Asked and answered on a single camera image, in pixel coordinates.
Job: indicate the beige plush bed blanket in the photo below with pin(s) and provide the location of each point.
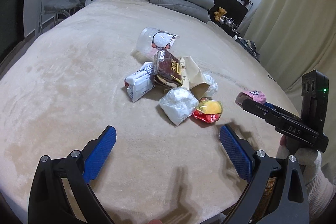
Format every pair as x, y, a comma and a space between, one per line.
70, 85

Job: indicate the dark red snack bag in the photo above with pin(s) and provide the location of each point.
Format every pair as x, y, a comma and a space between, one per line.
167, 70

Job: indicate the black nightstand with items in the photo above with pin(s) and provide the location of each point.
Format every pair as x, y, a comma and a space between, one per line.
228, 26

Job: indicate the white plastic bag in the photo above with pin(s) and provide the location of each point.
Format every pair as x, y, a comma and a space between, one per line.
178, 104

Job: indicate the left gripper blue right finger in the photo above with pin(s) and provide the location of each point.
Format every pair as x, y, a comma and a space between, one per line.
275, 191

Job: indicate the clear plastic cup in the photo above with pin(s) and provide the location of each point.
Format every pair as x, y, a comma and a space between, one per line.
151, 40

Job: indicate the lower grey pillow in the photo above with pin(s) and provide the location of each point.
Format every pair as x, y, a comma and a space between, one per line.
184, 7

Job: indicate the cream sweater right forearm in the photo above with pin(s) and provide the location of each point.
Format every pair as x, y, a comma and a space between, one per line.
321, 195

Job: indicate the right hand white glove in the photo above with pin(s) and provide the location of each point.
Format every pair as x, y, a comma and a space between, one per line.
309, 159

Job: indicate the pink snack box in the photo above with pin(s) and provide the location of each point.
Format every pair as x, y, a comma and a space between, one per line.
255, 95

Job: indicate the cream window curtain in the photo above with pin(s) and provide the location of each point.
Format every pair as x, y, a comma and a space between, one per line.
294, 37

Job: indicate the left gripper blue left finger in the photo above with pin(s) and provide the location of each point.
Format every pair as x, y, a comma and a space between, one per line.
48, 202

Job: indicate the red yellow snack wrapper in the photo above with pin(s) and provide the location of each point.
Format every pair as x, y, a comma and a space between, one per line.
208, 111

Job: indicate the brown paper bag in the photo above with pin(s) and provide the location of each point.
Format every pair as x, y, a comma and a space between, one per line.
192, 77

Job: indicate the brown teddy bear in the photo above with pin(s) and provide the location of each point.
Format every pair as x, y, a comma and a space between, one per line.
219, 13

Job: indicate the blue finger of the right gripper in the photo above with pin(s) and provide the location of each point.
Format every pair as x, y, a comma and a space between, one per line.
273, 107
257, 109

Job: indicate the pile of dark clothes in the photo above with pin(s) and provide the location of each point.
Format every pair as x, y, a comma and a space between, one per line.
250, 47

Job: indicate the white tissue pack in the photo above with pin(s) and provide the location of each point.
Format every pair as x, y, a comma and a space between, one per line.
140, 83

